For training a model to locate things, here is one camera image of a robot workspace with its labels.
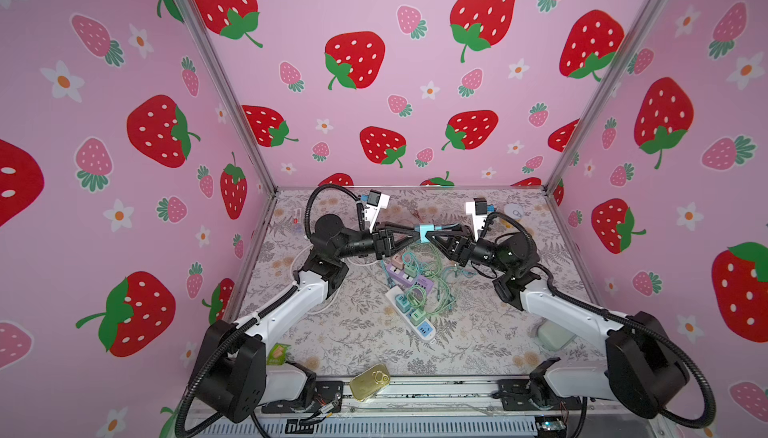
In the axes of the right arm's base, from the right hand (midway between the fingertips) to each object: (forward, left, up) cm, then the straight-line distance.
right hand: (426, 237), depth 65 cm
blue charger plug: (-4, +5, -26) cm, 27 cm away
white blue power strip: (-9, -2, -32) cm, 33 cm away
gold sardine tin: (-24, +11, -30) cm, 40 cm away
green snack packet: (-20, +38, -32) cm, 54 cm away
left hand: (-1, +2, 0) cm, 2 cm away
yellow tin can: (+37, -32, -29) cm, 57 cm away
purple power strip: (+6, +3, -32) cm, 32 cm away
